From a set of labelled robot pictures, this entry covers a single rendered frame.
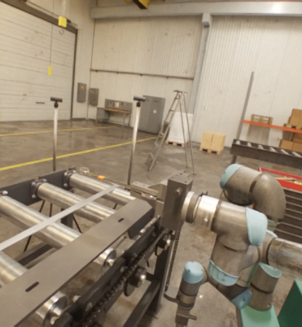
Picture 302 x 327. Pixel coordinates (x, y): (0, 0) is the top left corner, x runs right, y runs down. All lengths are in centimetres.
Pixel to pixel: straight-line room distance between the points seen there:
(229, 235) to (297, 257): 16
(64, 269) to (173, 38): 1172
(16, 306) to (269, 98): 1061
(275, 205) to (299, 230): 222
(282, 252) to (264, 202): 23
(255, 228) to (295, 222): 247
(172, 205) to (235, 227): 15
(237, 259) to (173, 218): 17
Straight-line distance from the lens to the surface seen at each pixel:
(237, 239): 51
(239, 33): 1131
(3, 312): 51
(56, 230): 115
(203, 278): 93
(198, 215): 50
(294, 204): 286
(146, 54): 1234
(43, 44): 1192
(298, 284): 108
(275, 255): 62
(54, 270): 56
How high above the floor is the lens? 155
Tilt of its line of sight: 16 degrees down
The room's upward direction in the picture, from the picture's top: 9 degrees clockwise
